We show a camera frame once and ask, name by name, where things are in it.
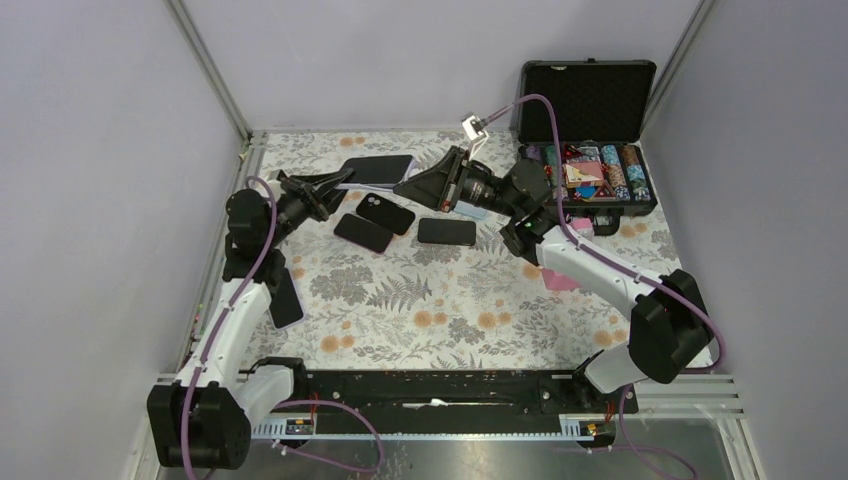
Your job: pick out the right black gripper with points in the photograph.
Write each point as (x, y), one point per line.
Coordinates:
(442, 185)

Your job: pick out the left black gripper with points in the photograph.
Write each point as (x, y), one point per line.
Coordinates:
(318, 192)

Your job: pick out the light blue phone case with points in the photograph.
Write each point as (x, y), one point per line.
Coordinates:
(471, 211)

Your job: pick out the black phone case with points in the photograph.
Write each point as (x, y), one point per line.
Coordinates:
(385, 213)

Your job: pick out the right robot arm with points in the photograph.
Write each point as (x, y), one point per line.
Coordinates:
(669, 326)

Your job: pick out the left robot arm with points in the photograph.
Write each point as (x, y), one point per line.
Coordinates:
(205, 417)

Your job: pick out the black poker chip case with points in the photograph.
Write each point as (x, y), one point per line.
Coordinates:
(600, 107)

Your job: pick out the floral tablecloth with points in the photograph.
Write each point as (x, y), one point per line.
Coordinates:
(420, 306)

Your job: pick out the playing cards deck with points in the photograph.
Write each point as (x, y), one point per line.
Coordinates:
(580, 174)

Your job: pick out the pink box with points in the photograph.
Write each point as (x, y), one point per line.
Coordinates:
(557, 282)

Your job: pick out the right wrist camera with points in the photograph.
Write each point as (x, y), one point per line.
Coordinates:
(475, 130)

